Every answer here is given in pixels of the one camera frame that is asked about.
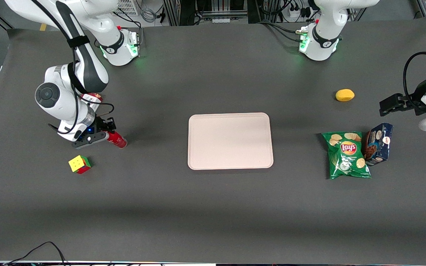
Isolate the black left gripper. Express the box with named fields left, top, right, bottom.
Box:
left=379, top=77, right=426, bottom=117

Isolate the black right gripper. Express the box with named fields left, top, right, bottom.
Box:
left=84, top=117, right=117, bottom=140

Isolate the red coke bottle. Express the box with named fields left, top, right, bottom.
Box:
left=106, top=131, right=128, bottom=149

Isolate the white plastic tray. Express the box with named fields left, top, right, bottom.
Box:
left=187, top=112, right=274, bottom=170

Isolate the red cookie box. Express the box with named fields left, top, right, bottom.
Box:
left=81, top=93, right=103, bottom=112

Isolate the blue cookie box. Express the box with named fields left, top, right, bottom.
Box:
left=363, top=123, right=394, bottom=166

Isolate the colourful rubik's cube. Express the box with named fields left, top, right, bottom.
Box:
left=68, top=155, right=92, bottom=175

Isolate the yellow lemon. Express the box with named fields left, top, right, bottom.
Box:
left=335, top=89, right=355, bottom=102

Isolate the green Lay's chip bag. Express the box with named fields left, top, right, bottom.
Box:
left=321, top=132, right=372, bottom=180

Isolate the white perforated box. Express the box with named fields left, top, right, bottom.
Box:
left=116, top=0, right=140, bottom=16

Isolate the dark grey table mat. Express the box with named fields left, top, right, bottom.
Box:
left=0, top=15, right=426, bottom=264

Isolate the white power strip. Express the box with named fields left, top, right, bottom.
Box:
left=288, top=7, right=310, bottom=20

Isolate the grey coiled cable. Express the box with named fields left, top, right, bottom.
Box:
left=140, top=4, right=159, bottom=23

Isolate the thin black table edge cable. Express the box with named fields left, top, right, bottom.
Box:
left=2, top=241, right=68, bottom=266

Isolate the black aluminium frame rack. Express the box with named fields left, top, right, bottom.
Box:
left=162, top=0, right=260, bottom=26

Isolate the black left base cable bundle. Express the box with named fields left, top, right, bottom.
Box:
left=258, top=19, right=310, bottom=43

